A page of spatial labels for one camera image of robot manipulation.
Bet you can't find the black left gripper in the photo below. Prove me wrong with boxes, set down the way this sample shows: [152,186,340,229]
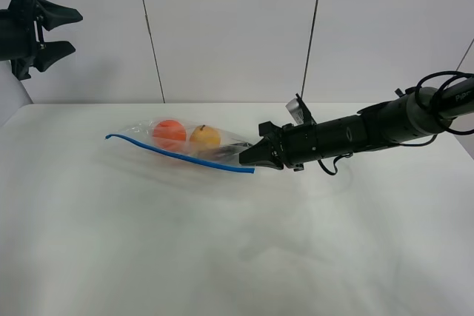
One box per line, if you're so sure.
[1,0,83,80]

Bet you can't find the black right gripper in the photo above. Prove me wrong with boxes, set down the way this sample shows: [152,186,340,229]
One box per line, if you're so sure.
[238,115,365,171]

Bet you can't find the clear zip bag blue seal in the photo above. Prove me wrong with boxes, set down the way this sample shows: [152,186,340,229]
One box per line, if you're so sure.
[105,118,255,174]

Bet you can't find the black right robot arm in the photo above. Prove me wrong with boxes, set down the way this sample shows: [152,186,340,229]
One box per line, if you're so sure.
[238,71,473,172]

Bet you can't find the purple toy eggplant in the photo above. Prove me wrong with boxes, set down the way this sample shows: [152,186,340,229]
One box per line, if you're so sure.
[196,142,252,161]

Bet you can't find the yellow toy pear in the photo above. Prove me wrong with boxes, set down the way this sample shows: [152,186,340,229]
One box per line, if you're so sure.
[190,125,221,150]

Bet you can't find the orange toy fruit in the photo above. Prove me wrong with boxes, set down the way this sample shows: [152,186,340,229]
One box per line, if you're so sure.
[152,119,187,152]

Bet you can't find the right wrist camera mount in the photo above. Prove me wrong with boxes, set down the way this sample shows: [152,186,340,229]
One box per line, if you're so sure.
[285,93,316,127]

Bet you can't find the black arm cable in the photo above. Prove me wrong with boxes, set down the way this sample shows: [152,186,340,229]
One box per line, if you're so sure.
[318,70,474,176]

